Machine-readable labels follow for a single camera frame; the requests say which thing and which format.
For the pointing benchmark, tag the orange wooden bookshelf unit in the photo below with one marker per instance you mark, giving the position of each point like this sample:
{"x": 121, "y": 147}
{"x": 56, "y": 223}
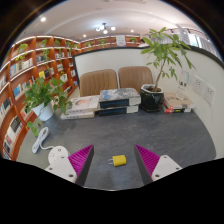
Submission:
{"x": 15, "y": 100}

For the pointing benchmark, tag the white curtains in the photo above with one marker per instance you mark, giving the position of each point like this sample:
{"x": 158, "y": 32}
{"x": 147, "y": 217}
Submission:
{"x": 204, "y": 45}

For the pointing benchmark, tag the orange wall shelf with plants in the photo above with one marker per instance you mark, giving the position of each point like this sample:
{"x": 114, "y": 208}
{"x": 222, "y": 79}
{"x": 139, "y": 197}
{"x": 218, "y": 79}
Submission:
{"x": 106, "y": 42}

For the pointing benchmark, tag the small stack of books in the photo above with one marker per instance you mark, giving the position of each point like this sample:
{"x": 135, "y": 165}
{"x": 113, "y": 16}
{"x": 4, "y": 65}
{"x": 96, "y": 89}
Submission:
{"x": 178, "y": 101}

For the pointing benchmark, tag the plain white book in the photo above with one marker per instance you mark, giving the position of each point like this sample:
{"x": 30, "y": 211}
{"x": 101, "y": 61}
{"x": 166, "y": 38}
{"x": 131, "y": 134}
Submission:
{"x": 77, "y": 115}

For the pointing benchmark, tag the round white power strip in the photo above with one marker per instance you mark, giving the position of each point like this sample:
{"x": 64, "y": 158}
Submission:
{"x": 57, "y": 152}

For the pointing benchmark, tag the leafy plant in white pot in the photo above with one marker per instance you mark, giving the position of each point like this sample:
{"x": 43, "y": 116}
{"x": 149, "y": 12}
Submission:
{"x": 43, "y": 111}

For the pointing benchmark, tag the white book with face cover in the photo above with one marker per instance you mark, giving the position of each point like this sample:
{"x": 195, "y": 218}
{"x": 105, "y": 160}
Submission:
{"x": 83, "y": 103}

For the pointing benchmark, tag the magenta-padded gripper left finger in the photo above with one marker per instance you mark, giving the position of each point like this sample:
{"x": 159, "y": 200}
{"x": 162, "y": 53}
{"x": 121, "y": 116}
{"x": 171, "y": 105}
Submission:
{"x": 61, "y": 166}

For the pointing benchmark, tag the tan leather chair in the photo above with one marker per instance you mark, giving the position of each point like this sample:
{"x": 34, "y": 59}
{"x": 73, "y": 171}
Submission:
{"x": 135, "y": 77}
{"x": 98, "y": 81}

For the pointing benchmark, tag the clear acrylic sign stand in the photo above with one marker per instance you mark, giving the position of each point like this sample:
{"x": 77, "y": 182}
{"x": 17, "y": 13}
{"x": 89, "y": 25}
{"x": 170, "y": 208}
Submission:
{"x": 184, "y": 83}

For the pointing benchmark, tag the dark blue book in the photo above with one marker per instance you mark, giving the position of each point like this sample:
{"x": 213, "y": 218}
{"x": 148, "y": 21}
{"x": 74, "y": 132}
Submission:
{"x": 117, "y": 111}

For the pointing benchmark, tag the yellow charger block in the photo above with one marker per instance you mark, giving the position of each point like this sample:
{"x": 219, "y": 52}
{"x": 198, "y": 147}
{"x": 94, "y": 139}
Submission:
{"x": 119, "y": 160}

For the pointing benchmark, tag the white wall socket plate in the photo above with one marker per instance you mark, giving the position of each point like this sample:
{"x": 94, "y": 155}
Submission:
{"x": 209, "y": 93}
{"x": 198, "y": 85}

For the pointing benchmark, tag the thick dark book, pictured cover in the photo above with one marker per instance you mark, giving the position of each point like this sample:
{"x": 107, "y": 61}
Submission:
{"x": 119, "y": 96}

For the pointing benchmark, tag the recessed ceiling spotlights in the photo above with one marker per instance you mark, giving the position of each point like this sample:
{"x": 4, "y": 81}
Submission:
{"x": 43, "y": 19}

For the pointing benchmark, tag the tall plant in black pot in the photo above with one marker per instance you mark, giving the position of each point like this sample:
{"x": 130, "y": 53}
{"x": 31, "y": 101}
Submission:
{"x": 151, "y": 100}

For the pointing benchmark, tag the multi-bulb ceiling lamp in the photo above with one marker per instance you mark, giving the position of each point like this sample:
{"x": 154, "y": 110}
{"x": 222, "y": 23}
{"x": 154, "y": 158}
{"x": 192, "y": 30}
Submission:
{"x": 105, "y": 28}

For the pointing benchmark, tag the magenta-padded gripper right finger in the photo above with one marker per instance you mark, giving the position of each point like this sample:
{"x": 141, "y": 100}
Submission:
{"x": 165, "y": 166}

